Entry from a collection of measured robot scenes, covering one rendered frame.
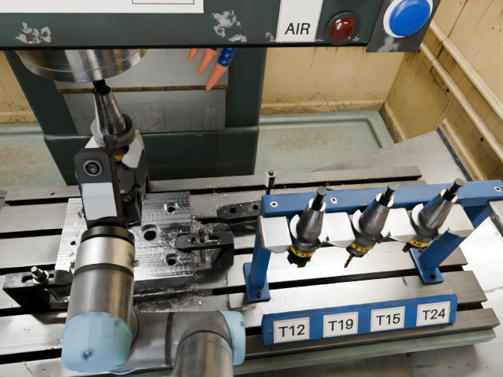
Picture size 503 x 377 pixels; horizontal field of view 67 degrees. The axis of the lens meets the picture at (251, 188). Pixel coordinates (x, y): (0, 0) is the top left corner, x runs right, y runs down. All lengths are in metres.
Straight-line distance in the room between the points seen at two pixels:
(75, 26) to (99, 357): 0.34
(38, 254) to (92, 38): 0.81
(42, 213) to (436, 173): 1.22
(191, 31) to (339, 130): 1.54
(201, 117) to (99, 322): 0.83
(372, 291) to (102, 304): 0.68
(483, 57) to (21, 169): 1.66
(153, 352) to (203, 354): 0.11
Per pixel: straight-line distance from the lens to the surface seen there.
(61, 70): 0.49
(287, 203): 0.66
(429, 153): 1.48
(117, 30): 0.30
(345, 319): 0.90
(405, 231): 0.71
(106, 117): 0.61
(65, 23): 0.31
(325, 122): 1.80
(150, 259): 0.88
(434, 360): 1.20
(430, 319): 0.99
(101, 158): 0.52
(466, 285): 1.12
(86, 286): 0.51
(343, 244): 0.65
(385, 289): 1.01
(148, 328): 0.57
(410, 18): 0.33
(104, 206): 0.54
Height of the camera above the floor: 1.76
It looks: 52 degrees down
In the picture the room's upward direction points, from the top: 6 degrees clockwise
